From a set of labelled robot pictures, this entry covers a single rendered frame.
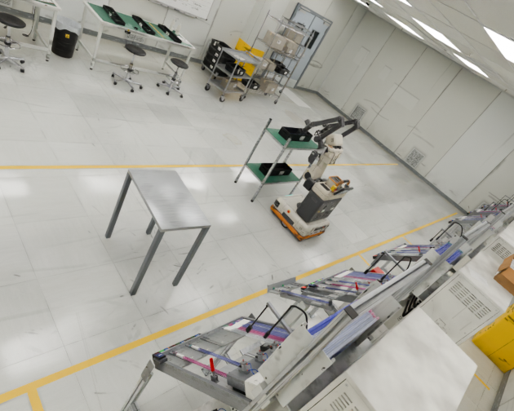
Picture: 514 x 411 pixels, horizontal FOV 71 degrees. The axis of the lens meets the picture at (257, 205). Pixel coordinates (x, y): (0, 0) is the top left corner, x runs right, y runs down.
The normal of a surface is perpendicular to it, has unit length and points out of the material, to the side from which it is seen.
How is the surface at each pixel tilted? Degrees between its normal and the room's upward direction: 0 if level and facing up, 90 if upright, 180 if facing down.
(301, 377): 90
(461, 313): 90
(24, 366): 0
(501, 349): 90
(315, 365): 90
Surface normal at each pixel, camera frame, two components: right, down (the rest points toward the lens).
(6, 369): 0.46, -0.73
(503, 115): -0.67, 0.09
